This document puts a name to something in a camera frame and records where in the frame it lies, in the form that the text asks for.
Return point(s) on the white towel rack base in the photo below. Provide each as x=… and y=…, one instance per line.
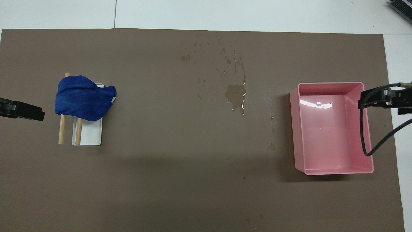
x=91, y=133

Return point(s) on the grey striped device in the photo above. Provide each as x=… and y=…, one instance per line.
x=402, y=8

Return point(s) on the pink plastic bin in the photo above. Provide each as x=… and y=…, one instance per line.
x=328, y=135

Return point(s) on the spilled water puddle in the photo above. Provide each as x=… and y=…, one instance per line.
x=235, y=95

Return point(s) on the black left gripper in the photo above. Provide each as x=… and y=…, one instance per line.
x=6, y=108

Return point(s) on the blue towel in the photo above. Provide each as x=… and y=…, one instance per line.
x=83, y=100

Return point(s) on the brown table mat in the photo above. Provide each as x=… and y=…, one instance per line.
x=180, y=180

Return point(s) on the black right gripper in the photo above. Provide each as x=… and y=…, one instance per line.
x=402, y=98

